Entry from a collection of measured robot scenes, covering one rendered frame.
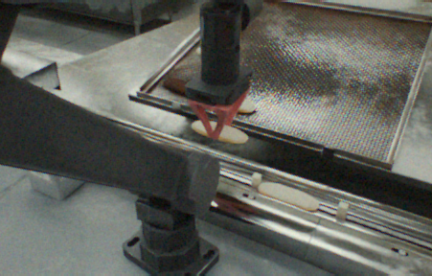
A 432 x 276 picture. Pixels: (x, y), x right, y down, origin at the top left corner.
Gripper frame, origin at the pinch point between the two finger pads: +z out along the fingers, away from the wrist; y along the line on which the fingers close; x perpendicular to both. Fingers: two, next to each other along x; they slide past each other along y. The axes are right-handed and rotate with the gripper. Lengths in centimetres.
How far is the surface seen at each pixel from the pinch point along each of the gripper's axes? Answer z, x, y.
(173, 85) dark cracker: 3.3, 17.8, 13.5
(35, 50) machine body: 13, 75, 27
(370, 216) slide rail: 8.5, -25.1, 1.2
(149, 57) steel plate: 12, 43, 38
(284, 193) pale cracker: 7.5, -12.4, -1.3
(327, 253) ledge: 7.6, -21.6, -9.6
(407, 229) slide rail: 8.4, -30.4, 1.0
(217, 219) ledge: 9.7, -5.0, -9.6
